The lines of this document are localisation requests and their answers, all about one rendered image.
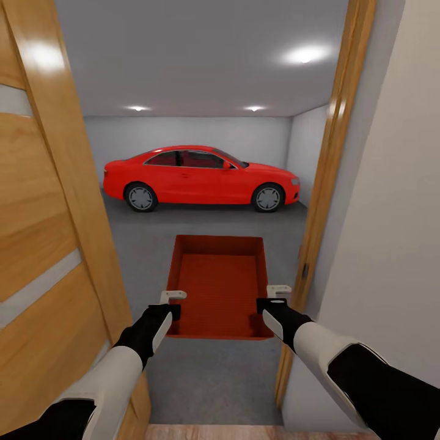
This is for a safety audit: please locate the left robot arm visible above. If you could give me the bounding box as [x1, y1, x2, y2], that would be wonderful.
[0, 290, 186, 440]

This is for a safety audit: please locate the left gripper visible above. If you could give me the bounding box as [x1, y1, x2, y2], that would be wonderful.
[165, 304, 181, 321]

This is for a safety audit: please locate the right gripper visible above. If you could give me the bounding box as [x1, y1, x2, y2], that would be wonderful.
[256, 298, 287, 314]

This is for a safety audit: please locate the storage box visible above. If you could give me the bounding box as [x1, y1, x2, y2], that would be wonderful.
[166, 235, 274, 340]

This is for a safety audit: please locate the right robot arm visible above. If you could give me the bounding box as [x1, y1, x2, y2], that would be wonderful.
[256, 284, 440, 440]

